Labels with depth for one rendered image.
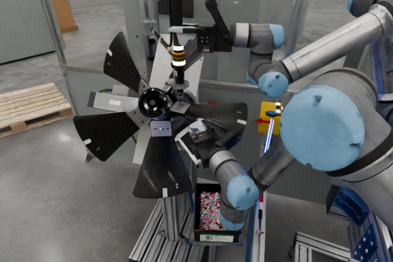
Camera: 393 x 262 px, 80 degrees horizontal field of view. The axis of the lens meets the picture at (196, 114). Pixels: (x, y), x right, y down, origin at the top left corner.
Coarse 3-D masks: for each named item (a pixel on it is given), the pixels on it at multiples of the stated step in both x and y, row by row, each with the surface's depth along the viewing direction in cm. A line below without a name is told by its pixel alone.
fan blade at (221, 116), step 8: (192, 104) 93; (200, 104) 95; (208, 104) 95; (216, 104) 95; (224, 104) 95; (232, 104) 95; (240, 104) 94; (192, 112) 88; (200, 112) 89; (208, 112) 89; (216, 112) 90; (224, 112) 90; (232, 112) 90; (208, 120) 85; (216, 120) 86; (224, 120) 86; (232, 120) 86; (216, 128) 83; (224, 128) 84; (232, 128) 84; (240, 128) 84
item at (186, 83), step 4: (172, 56) 86; (172, 60) 86; (172, 64) 85; (184, 80) 89; (172, 84) 86; (176, 84) 86; (180, 84) 86; (184, 84) 86; (188, 84) 86; (176, 88) 85; (180, 88) 84; (184, 88) 85
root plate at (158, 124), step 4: (152, 124) 91; (156, 124) 92; (160, 124) 93; (164, 124) 94; (168, 124) 96; (152, 128) 91; (164, 128) 94; (152, 132) 90; (156, 132) 91; (160, 132) 92; (164, 132) 94; (168, 132) 95; (152, 136) 90
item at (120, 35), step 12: (120, 36) 97; (108, 48) 103; (120, 48) 98; (108, 60) 104; (120, 60) 99; (132, 60) 95; (108, 72) 107; (120, 72) 102; (132, 72) 96; (132, 84) 100
